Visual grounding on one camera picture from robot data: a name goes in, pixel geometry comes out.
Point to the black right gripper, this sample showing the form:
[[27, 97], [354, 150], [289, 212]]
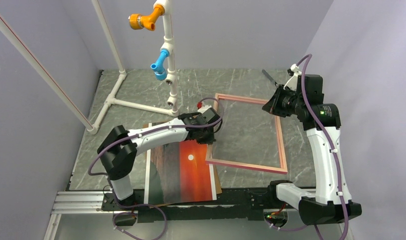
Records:
[[274, 102]]

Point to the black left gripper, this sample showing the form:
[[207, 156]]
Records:
[[209, 140]]

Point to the pink picture frame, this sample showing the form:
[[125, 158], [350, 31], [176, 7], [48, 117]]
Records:
[[255, 167]]

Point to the sunset photo print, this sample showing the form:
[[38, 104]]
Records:
[[192, 175]]

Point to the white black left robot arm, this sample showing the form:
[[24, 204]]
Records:
[[118, 151]]

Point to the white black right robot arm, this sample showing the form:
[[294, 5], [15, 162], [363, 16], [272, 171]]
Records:
[[332, 202]]

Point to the brown cardboard backing board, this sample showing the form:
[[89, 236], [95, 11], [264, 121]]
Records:
[[218, 185]]

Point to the blue pipe nozzle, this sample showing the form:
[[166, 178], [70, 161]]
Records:
[[158, 66]]

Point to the orange pipe nozzle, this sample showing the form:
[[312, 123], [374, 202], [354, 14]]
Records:
[[138, 21]]

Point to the white PVC pipe stand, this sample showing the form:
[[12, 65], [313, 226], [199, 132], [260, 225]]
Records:
[[66, 38]]

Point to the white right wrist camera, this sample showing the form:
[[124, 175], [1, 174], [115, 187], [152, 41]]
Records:
[[294, 72]]

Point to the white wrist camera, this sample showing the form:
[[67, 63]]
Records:
[[205, 108], [294, 72]]

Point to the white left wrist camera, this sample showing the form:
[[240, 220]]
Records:
[[205, 108]]

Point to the small black-handled hammer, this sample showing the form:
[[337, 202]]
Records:
[[269, 77]]

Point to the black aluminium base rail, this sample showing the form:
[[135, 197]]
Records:
[[237, 214]]

